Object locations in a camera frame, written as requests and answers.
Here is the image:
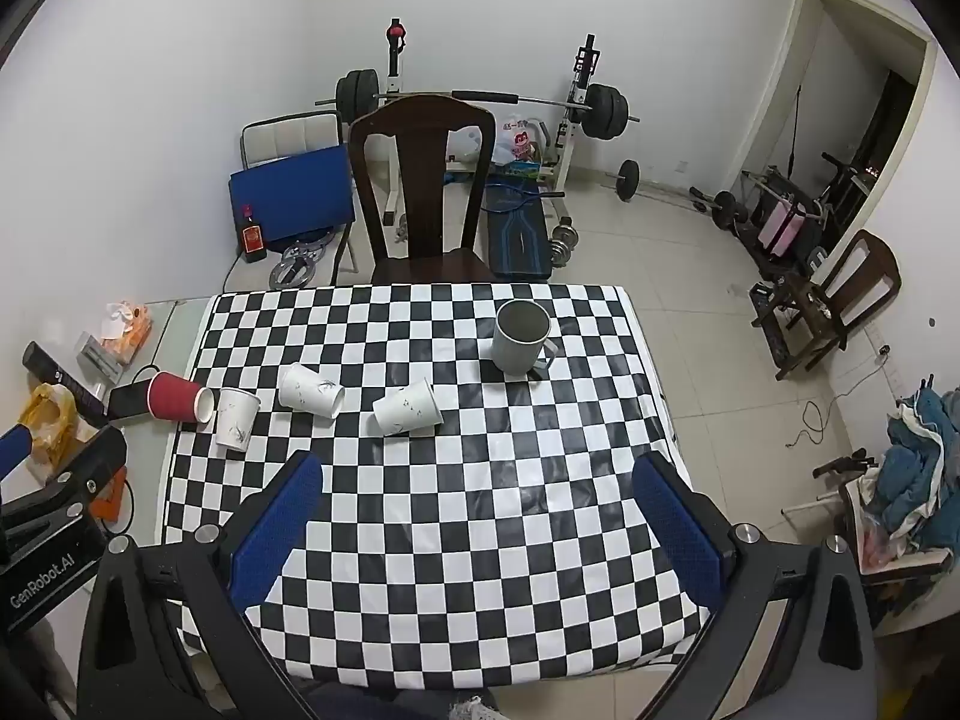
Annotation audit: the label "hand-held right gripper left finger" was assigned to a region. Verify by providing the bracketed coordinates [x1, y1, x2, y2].
[77, 452, 325, 720]

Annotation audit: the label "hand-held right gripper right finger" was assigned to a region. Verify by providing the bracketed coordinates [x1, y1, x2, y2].
[632, 452, 882, 720]

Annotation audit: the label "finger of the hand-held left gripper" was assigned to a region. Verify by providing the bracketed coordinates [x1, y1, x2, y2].
[0, 424, 130, 541]

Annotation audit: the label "red paper cup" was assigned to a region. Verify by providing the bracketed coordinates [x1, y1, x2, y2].
[146, 370, 215, 425]

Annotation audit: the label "white patterned paper cup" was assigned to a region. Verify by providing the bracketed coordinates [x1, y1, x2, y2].
[373, 379, 440, 437]
[277, 362, 346, 419]
[215, 387, 262, 455]

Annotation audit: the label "orange flat packet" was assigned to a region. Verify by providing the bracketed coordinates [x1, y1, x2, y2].
[94, 465, 130, 522]

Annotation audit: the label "yellow plastic bag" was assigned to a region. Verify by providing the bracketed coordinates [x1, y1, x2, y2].
[16, 382, 77, 470]

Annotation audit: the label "black phone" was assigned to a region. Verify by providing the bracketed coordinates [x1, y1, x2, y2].
[107, 381, 156, 421]

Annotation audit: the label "long black box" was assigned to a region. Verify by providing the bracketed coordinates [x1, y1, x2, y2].
[22, 341, 110, 428]

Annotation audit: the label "tissue box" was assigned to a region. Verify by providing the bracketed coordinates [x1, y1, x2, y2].
[75, 301, 154, 383]

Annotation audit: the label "black white checkered tablecloth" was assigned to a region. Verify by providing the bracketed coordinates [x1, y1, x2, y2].
[161, 283, 713, 691]

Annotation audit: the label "grey mug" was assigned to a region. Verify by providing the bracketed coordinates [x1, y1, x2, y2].
[491, 298, 560, 380]

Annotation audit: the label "pile of blue clothes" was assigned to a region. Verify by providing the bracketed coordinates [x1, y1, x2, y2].
[883, 386, 960, 550]

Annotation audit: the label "silver weight plates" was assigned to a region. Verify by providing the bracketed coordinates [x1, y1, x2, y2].
[268, 229, 336, 290]

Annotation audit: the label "dark glass bottle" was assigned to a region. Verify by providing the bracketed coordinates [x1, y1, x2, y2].
[241, 202, 270, 265]

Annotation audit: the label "brown wooden chair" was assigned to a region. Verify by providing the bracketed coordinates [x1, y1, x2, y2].
[771, 229, 902, 382]

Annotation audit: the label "silver dumbbell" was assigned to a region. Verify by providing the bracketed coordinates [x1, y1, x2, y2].
[550, 217, 583, 271]

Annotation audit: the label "pink bag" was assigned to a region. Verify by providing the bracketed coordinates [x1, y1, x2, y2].
[756, 199, 805, 256]

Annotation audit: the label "blue board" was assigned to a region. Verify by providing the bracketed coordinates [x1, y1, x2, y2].
[229, 145, 356, 248]

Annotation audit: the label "black blue weight bench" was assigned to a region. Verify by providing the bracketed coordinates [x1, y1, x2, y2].
[480, 184, 568, 276]

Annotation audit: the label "black exercise machine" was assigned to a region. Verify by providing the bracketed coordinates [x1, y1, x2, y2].
[739, 152, 875, 280]

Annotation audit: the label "floor barbell with black plates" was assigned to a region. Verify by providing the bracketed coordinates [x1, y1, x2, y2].
[604, 160, 742, 232]

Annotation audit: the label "dark wooden chair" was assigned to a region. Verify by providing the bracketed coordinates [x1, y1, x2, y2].
[348, 94, 497, 286]

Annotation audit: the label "white printed plastic bag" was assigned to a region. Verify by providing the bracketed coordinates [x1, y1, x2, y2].
[491, 120, 554, 167]

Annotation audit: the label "racked barbell with black plates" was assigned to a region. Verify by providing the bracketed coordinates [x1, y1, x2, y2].
[315, 69, 643, 146]

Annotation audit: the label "white bench press rack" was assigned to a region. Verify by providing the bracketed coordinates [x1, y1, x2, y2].
[379, 17, 602, 242]

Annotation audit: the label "black floor cable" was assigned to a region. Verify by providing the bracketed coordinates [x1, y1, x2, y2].
[786, 345, 895, 452]

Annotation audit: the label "white door frame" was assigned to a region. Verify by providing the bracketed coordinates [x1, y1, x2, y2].
[748, 0, 940, 256]

